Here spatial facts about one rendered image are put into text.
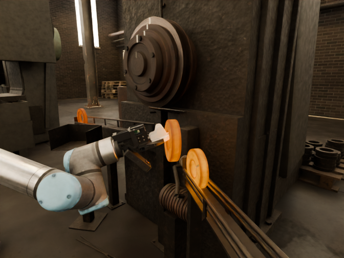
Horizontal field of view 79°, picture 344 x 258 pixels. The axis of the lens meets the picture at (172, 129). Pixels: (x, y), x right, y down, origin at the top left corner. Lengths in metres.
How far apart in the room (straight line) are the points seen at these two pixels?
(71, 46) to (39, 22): 8.11
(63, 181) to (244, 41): 0.87
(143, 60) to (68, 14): 11.03
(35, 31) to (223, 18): 2.98
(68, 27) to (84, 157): 11.29
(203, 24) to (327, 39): 6.01
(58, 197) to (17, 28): 3.19
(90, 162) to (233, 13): 0.86
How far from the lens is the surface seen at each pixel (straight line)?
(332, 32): 7.04
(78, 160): 0.74
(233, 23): 1.08
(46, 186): 0.60
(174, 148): 0.70
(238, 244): 0.50
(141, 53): 1.12
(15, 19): 3.64
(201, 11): 1.20
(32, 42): 3.66
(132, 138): 0.71
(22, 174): 0.67
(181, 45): 1.04
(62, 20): 11.89
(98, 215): 1.85
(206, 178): 0.77
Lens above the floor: 1.05
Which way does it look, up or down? 14 degrees down
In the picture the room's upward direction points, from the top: straight up
